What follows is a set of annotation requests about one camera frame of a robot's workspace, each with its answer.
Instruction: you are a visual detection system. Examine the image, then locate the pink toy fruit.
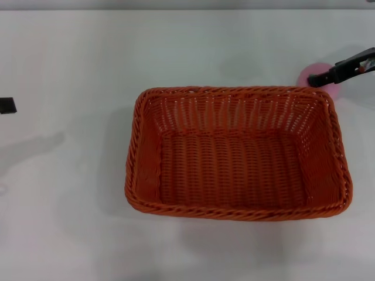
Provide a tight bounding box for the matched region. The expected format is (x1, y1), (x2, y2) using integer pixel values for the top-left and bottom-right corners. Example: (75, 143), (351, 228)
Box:
(295, 61), (342, 99)

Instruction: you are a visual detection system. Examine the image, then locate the orange woven plastic basket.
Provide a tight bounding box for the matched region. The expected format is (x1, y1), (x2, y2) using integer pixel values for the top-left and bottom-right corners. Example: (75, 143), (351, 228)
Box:
(124, 85), (353, 221)

